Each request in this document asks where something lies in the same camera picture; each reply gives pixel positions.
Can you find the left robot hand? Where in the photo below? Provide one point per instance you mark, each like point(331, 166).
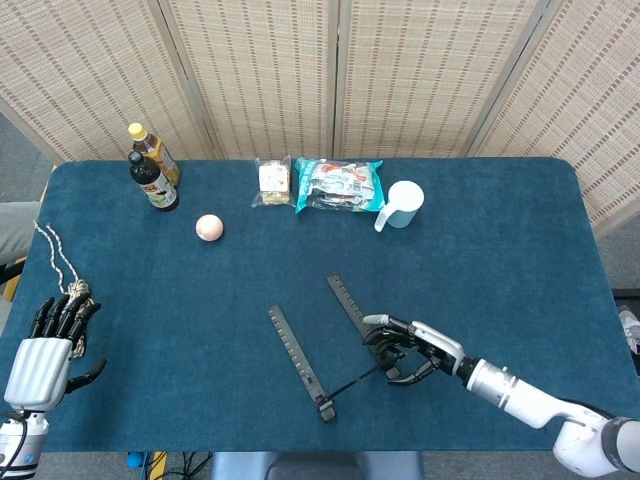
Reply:
point(40, 370)

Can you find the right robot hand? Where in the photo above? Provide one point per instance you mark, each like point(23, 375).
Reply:
point(435, 345)

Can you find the grey notched plastic rack frame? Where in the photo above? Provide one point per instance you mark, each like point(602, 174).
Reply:
point(292, 345)

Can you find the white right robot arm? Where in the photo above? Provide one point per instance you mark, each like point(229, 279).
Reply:
point(525, 400)

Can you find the blue table cloth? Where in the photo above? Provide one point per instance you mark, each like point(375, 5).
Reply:
point(450, 275)

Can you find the blue round floor object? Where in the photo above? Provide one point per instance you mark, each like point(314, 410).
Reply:
point(134, 459)

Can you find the gray fabric object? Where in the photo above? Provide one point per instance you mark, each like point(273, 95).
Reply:
point(17, 230)

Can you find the blue-gray chair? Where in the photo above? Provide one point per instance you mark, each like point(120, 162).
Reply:
point(320, 465)

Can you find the teal snack bag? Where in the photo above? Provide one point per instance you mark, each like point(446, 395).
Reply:
point(335, 185)

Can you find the white crumpled floor item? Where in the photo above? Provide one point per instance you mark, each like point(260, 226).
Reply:
point(631, 330)

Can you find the dark sauce bottle black cap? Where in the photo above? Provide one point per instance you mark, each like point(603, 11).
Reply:
point(155, 192)

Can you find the pale pink ball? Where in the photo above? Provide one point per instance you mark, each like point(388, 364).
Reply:
point(209, 228)

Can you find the clear bag of sandwich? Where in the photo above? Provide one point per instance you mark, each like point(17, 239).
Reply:
point(274, 180)

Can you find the tea bottle yellow cap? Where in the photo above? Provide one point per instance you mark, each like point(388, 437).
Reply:
point(165, 160)

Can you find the woven bamboo folding screen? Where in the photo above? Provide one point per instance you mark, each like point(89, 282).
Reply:
point(270, 75)

